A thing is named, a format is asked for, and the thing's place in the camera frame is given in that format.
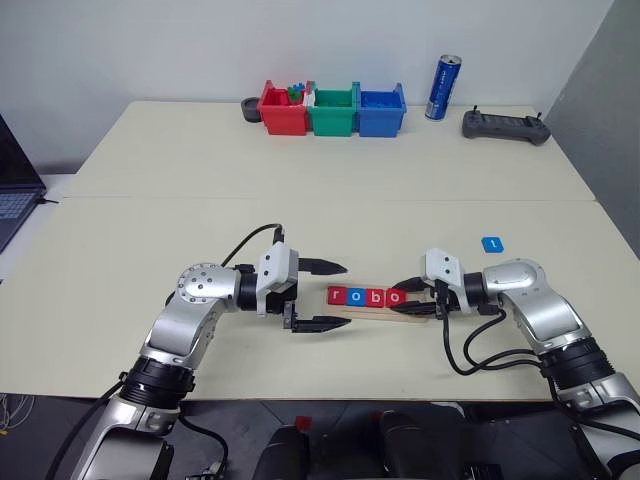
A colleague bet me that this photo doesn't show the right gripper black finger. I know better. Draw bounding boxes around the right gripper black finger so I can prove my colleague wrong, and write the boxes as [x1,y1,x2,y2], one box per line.
[391,275,427,294]
[399,300,437,317]

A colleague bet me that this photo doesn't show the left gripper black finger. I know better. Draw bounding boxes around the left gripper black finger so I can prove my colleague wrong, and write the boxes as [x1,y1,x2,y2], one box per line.
[291,315,353,336]
[297,257,349,277]

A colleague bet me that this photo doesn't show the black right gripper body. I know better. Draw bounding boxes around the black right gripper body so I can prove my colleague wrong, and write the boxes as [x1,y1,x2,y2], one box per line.
[420,277,450,321]

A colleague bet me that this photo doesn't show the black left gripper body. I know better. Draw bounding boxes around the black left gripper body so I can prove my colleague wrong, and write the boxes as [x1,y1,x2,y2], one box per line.
[266,279,302,331]

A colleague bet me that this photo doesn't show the wooden letter tray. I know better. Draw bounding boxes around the wooden letter tray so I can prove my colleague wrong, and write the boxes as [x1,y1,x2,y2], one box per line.
[319,287,432,326]

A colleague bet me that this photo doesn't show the dark rounded shape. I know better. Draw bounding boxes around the dark rounded shape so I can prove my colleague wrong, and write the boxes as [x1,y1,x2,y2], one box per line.
[376,409,437,480]
[253,424,312,480]

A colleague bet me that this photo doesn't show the green plastic bin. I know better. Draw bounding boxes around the green plastic bin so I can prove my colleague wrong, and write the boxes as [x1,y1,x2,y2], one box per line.
[305,79,361,138]

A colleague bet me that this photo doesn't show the red plastic bin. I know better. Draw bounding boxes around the red plastic bin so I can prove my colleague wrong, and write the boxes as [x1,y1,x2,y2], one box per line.
[259,79,308,137]

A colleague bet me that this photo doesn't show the blue plastic bin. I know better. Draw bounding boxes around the blue plastic bin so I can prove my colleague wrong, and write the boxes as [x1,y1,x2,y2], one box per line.
[356,81,408,138]

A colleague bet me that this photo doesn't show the black round holder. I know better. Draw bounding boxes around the black round holder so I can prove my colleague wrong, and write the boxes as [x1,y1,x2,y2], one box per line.
[240,96,264,124]

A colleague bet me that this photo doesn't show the grey handheld controller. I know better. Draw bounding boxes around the grey handheld controller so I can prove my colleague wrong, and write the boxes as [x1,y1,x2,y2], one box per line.
[460,105,553,148]

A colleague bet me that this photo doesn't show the blue drink can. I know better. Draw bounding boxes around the blue drink can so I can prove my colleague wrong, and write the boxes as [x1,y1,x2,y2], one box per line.
[424,53,464,123]

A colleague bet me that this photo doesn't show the white side desk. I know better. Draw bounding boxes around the white side desk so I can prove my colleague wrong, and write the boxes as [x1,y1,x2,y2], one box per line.
[0,173,79,287]

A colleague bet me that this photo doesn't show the dark open laptop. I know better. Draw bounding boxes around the dark open laptop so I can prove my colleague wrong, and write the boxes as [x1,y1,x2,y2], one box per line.
[0,113,48,254]

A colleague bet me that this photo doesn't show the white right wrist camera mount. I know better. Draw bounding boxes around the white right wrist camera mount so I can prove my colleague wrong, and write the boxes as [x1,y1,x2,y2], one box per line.
[423,246,469,314]

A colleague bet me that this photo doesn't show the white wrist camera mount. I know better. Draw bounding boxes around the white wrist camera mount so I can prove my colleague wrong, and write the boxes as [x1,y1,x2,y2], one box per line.
[423,246,469,314]
[255,242,300,317]

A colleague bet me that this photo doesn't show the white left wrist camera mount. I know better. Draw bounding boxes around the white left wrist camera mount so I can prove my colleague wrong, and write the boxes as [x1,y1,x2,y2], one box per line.
[255,242,300,317]

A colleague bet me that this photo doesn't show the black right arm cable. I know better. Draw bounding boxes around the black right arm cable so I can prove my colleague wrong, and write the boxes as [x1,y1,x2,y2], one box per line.
[435,279,557,377]

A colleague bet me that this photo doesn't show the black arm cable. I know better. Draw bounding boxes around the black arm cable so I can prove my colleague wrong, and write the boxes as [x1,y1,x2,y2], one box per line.
[220,222,287,267]
[435,279,557,377]

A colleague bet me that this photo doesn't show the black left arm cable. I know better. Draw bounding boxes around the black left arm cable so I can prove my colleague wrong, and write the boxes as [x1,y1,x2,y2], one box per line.
[220,222,287,267]

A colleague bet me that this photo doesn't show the white cables on floor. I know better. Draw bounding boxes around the white cables on floor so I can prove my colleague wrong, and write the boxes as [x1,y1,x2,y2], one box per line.
[0,392,37,437]

